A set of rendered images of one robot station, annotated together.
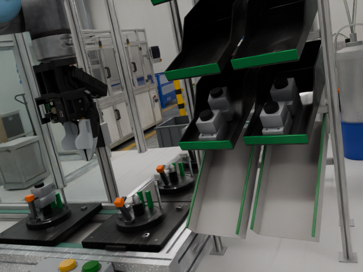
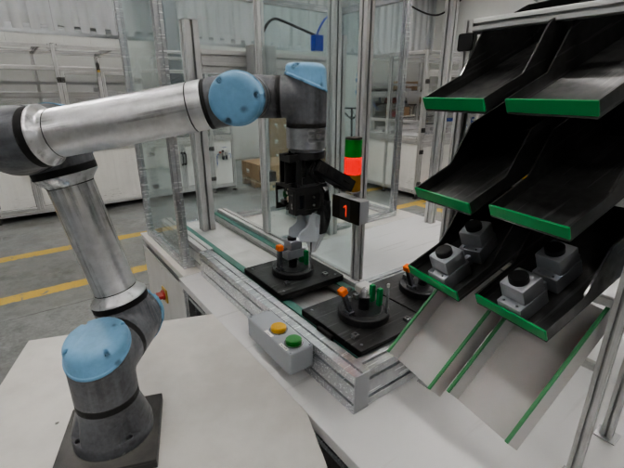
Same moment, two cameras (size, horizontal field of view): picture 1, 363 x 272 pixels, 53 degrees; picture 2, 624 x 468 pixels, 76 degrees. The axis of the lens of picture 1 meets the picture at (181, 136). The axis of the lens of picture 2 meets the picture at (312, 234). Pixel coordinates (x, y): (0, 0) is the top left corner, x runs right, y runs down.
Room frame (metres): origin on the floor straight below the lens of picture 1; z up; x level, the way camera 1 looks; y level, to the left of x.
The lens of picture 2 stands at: (0.06, -0.17, 1.54)
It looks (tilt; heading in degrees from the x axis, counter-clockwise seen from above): 20 degrees down; 28
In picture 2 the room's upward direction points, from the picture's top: straight up
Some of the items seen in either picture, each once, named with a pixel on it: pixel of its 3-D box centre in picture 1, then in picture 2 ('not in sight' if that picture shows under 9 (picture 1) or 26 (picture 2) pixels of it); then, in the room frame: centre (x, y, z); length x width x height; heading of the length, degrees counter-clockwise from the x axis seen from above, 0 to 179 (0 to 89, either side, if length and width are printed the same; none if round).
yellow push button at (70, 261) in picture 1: (67, 266); (279, 329); (0.79, 0.33, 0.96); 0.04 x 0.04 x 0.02
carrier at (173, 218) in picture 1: (138, 206); (364, 300); (0.95, 0.16, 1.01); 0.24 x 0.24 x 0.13; 65
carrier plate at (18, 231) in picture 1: (50, 222); (292, 274); (1.09, 0.47, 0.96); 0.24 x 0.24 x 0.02; 65
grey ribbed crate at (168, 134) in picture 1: (198, 131); not in sight; (3.07, -0.15, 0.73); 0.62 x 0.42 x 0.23; 65
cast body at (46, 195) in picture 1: (44, 192); (294, 245); (1.10, 0.46, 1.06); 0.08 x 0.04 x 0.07; 155
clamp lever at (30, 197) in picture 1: (34, 205); (281, 255); (1.06, 0.48, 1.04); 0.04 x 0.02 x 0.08; 155
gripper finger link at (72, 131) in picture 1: (72, 142); (301, 230); (0.73, 0.22, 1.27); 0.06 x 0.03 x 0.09; 155
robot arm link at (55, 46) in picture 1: (56, 49); (306, 139); (0.73, 0.20, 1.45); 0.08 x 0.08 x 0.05
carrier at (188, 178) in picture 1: (173, 174); (423, 276); (1.18, 0.05, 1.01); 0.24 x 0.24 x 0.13; 65
